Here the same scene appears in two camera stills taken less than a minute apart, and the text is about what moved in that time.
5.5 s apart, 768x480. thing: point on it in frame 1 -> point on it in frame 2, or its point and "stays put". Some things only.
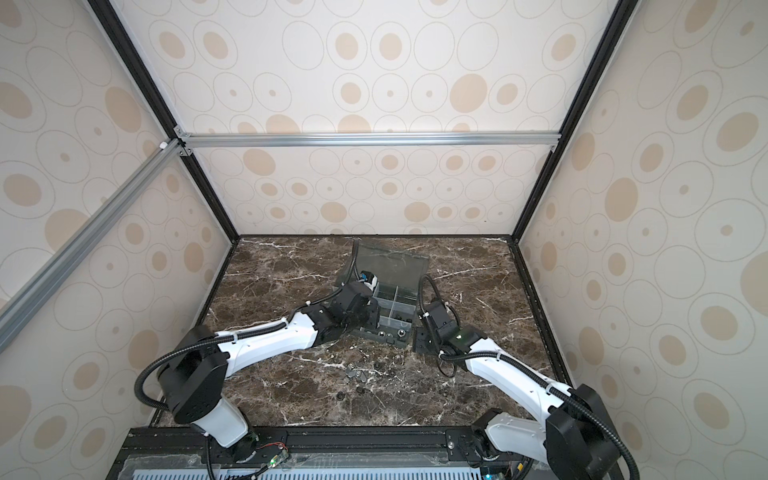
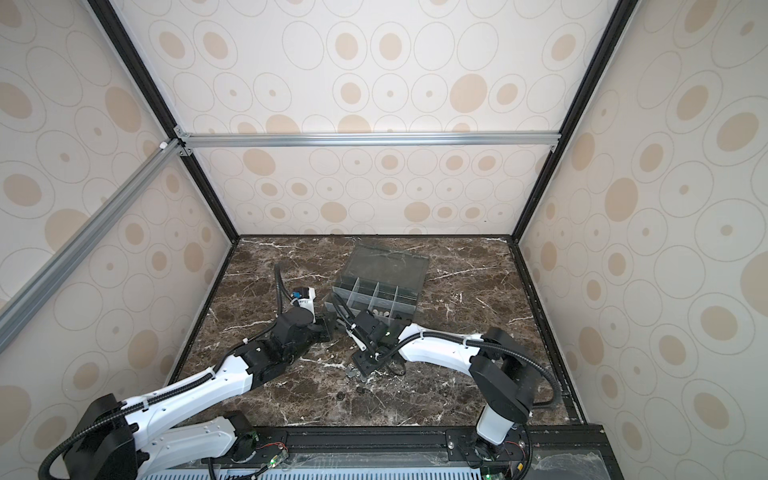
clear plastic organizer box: [399, 276] stays put
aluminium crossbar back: [371, 138] stays put
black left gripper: [374, 314] -> [326, 334]
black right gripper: [419, 337] -> [361, 365]
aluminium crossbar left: [42, 283] stays put
